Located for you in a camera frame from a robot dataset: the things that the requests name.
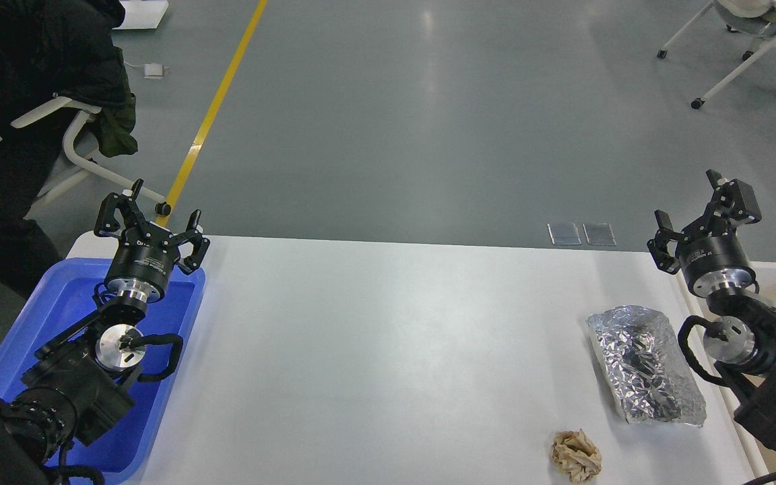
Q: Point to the crumpled brown paper ball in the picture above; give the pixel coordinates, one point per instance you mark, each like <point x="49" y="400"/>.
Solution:
<point x="576" y="456"/>

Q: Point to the white office chair right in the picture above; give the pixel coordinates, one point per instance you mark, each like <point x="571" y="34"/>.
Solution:
<point x="756" y="19"/>

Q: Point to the dark green hanging jacket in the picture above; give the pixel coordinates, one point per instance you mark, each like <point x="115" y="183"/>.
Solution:
<point x="113" y="130"/>

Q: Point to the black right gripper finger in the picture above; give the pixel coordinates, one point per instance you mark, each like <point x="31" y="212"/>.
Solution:
<point x="733" y="204"/>
<point x="659" y="245"/>

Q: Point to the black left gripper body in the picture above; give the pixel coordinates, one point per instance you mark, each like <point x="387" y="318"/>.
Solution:
<point x="143" y="262"/>

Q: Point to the blue plastic tray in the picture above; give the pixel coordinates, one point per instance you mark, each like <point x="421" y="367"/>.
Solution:
<point x="63" y="297"/>

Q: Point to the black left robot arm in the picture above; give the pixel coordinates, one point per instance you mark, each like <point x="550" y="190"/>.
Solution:
<point x="78" y="388"/>

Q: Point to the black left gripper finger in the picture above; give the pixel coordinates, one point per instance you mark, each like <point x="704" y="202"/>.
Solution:
<point x="189" y="247"/>
<point x="119" y="216"/>

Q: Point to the white box on floor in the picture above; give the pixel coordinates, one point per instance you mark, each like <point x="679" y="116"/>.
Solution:
<point x="143" y="15"/>

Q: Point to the left metal floor plate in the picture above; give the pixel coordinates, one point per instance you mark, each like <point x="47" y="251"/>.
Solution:
<point x="564" y="234"/>

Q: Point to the metal floor plate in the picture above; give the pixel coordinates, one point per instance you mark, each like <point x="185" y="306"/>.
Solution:
<point x="599" y="234"/>
<point x="564" y="234"/>

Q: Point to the aluminium foil sheet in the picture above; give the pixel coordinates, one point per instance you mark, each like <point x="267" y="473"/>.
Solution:
<point x="638" y="354"/>

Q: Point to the white office chair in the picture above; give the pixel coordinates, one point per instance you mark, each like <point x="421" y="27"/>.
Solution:
<point x="756" y="19"/>
<point x="80" y="152"/>

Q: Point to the white floor power adapter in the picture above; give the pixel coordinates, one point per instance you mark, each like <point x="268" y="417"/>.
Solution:
<point x="153" y="71"/>

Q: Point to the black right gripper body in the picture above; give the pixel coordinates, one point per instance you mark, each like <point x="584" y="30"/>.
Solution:
<point x="714" y="263"/>

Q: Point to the right metal floor plate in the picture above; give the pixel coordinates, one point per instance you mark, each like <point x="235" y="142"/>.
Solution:
<point x="599" y="234"/>

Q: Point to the white office chair left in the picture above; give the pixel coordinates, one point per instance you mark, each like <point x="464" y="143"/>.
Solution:
<point x="80" y="152"/>

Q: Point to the seated person dark clothes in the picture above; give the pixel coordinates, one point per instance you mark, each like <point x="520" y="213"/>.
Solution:
<point x="47" y="49"/>

